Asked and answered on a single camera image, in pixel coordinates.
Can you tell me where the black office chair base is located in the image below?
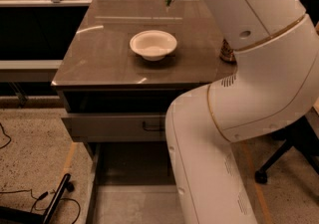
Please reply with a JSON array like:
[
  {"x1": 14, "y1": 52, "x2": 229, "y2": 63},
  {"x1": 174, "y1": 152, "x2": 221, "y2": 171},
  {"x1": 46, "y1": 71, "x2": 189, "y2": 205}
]
[{"x1": 254, "y1": 114, "x2": 319, "y2": 184}]

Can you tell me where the black stand leg with wheel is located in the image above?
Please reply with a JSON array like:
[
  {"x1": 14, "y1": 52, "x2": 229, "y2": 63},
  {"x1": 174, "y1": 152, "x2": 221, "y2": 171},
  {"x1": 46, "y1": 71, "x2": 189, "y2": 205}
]
[{"x1": 0, "y1": 173, "x2": 74, "y2": 224}]

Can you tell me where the open grey bottom drawer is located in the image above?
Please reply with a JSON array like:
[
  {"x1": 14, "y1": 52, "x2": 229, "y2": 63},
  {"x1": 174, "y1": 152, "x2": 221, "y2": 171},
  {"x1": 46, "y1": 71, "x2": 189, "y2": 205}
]
[{"x1": 86, "y1": 141, "x2": 184, "y2": 224}]

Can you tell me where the black drawer handle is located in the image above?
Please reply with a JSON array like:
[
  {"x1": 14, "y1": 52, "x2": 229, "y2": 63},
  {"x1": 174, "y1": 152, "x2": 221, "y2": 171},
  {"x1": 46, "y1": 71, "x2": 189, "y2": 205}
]
[{"x1": 142, "y1": 121, "x2": 165, "y2": 132}]

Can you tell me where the white paper bowl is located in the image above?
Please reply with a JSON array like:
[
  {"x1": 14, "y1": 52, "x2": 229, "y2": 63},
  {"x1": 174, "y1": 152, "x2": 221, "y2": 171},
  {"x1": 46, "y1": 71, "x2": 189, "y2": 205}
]
[{"x1": 130, "y1": 30, "x2": 177, "y2": 61}]

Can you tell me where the grey middle drawer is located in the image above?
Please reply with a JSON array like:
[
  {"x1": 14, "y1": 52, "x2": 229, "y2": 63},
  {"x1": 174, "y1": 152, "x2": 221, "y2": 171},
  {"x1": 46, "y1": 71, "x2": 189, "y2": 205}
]
[{"x1": 62, "y1": 112, "x2": 165, "y2": 142}]

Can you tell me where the black floor cable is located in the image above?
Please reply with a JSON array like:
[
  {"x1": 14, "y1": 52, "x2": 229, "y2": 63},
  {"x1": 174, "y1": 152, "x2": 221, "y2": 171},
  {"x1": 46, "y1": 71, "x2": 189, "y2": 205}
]
[{"x1": 0, "y1": 121, "x2": 82, "y2": 224}]

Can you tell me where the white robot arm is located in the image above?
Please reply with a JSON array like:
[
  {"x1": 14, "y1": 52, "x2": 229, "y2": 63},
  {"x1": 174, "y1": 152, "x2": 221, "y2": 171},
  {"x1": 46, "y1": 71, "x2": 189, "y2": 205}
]
[{"x1": 165, "y1": 0, "x2": 319, "y2": 224}]

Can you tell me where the orange soda can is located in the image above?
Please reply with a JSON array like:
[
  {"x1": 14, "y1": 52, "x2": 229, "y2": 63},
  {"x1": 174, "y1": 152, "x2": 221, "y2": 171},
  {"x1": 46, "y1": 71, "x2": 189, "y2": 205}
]
[{"x1": 219, "y1": 40, "x2": 236, "y2": 64}]

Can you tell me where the grey drawer cabinet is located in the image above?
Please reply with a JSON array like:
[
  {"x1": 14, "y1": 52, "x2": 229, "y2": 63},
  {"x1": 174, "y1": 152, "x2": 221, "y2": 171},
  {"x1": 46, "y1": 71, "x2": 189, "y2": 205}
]
[{"x1": 51, "y1": 0, "x2": 239, "y2": 144}]

